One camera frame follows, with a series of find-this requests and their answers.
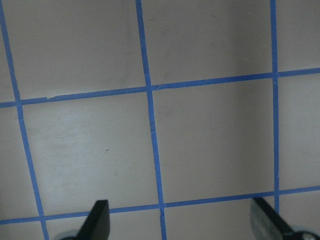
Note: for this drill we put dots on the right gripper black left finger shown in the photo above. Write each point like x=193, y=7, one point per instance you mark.
x=97, y=224

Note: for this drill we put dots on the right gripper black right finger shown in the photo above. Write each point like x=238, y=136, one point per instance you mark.
x=266, y=223

